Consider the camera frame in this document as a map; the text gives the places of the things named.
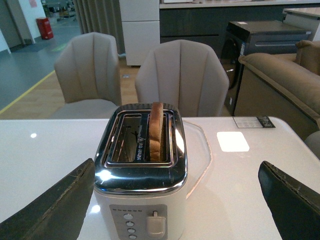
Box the black washing machine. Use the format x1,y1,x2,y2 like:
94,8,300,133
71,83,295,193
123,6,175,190
220,20,312,115

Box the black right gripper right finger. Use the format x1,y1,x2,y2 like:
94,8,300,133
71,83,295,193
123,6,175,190
258,161,320,240

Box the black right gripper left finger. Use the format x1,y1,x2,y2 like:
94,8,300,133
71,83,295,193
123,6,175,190
0,158,95,240

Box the beige curtain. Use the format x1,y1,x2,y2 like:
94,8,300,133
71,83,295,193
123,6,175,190
73,0,125,54

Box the beige chair centre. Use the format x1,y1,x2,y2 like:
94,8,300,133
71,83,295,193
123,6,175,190
135,39,229,117

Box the slice of bread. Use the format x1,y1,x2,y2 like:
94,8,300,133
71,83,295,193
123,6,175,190
148,102,164,163

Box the red fire extinguisher box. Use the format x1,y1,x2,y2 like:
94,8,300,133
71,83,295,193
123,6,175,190
36,17,54,40

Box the grey chair at right edge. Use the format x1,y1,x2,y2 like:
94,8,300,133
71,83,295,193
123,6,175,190
304,131,320,159

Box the tan sofa cushion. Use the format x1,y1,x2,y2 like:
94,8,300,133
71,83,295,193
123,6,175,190
295,40,320,76

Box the beige chair left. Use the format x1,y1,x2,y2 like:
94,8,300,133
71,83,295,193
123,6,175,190
51,32,122,119

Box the white refrigerator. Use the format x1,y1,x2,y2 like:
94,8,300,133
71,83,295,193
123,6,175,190
119,0,160,66

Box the label sticker on table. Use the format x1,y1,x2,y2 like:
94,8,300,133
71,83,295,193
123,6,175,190
233,116,275,128

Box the beige chair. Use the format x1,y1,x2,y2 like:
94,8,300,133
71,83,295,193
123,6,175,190
135,39,229,117
51,32,122,119

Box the white chrome two-slot toaster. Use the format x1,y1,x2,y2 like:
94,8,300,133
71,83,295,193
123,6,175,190
94,103,188,240

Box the dark kitchen counter cabinet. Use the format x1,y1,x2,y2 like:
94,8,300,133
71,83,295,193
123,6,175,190
159,0,320,53

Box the tan sofa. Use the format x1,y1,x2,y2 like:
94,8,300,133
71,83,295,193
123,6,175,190
234,52,320,140

